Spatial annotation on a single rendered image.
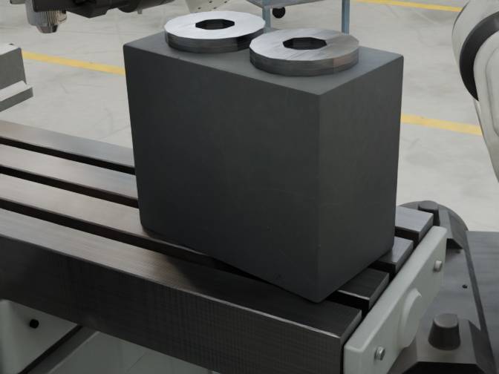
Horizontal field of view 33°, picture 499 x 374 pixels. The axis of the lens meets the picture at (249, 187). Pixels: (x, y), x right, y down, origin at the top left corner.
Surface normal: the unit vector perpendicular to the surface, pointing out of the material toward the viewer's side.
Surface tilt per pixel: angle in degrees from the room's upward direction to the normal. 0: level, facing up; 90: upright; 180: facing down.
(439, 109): 0
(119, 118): 0
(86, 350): 90
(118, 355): 90
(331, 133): 90
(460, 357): 0
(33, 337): 90
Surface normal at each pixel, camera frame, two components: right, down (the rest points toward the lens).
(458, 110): -0.03, -0.89
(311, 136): -0.65, 0.36
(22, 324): 0.87, 0.20
